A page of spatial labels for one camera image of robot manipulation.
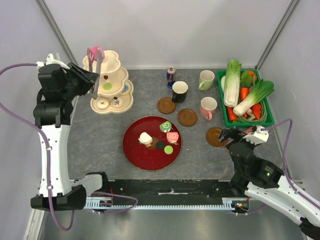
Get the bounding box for green swirl roll cake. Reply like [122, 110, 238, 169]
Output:
[159, 120, 173, 133]

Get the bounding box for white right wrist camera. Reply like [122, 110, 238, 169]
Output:
[243, 125, 269, 145]

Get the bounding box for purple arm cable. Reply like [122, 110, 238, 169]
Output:
[0, 63, 139, 231]
[232, 118, 320, 216]

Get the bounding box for toy bok choy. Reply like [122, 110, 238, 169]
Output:
[233, 79, 275, 117]

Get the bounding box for toy orange carrot upper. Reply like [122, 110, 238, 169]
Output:
[239, 87, 250, 101]

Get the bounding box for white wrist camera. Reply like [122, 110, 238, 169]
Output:
[243, 125, 269, 145]
[36, 53, 70, 70]

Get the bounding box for brown wooden coaster middle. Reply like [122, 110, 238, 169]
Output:
[177, 108, 198, 127]

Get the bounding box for pink mug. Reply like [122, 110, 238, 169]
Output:
[199, 97, 218, 121]

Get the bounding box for black mug white inside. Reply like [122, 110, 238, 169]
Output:
[171, 81, 189, 103]

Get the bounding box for blue frosted donut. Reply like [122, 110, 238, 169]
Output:
[121, 84, 130, 96]

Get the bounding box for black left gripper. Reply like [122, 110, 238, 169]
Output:
[61, 61, 99, 101]

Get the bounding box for plain white donut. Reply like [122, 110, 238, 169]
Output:
[96, 98, 110, 111]

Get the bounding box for silver metal serving tongs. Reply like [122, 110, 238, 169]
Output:
[88, 59, 103, 99]

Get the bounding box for cream three-tier dessert stand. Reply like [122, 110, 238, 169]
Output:
[82, 50, 134, 115]

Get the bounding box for brown wooden coaster right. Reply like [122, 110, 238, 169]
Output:
[206, 127, 228, 147]

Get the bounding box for green plastic crate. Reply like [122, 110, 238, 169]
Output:
[216, 69, 275, 128]

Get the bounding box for green macaron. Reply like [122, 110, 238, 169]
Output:
[163, 145, 174, 155]
[103, 82, 113, 91]

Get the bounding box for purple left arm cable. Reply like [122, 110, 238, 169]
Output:
[0, 63, 139, 231]

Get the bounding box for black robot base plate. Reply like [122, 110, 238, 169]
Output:
[101, 179, 246, 198]

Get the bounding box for toy green long beans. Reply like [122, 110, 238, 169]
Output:
[233, 101, 268, 124]

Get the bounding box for red bull can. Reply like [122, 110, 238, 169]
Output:
[166, 66, 176, 88]

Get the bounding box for light green mug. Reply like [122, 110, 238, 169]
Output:
[198, 70, 215, 91]

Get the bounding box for toy orange carrot lower left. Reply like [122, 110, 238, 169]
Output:
[226, 107, 237, 122]

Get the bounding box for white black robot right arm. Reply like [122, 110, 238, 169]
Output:
[218, 125, 320, 240]

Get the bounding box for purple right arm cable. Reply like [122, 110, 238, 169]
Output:
[232, 118, 320, 216]

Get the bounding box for toy leafy green vegetable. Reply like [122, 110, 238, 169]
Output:
[240, 70, 258, 88]

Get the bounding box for white cream sandwich bun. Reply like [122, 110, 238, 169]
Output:
[138, 132, 153, 145]

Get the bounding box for toy napa cabbage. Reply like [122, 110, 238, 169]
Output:
[223, 59, 242, 108]

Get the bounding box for salmon pink swirl roll cake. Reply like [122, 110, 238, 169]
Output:
[166, 131, 180, 145]

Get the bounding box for brown wooden coaster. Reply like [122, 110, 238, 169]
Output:
[177, 108, 198, 127]
[206, 127, 228, 147]
[157, 97, 177, 114]

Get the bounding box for white chocolate sprinkle donut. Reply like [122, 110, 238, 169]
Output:
[111, 96, 124, 109]

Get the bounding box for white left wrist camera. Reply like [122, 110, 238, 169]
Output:
[36, 53, 70, 70]

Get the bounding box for brown wooden coaster left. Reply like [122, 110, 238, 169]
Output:
[157, 97, 177, 114]

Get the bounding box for round red lacquer tray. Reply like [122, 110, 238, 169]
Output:
[122, 116, 183, 171]

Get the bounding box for hot pink swirl roll cake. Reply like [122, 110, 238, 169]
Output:
[87, 45, 105, 63]

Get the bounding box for black sandwich cookie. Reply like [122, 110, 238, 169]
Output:
[156, 140, 166, 150]

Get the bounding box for toy orange carrot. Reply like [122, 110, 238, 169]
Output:
[239, 87, 250, 101]
[226, 107, 237, 122]

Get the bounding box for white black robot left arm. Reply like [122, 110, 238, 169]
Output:
[30, 61, 110, 211]

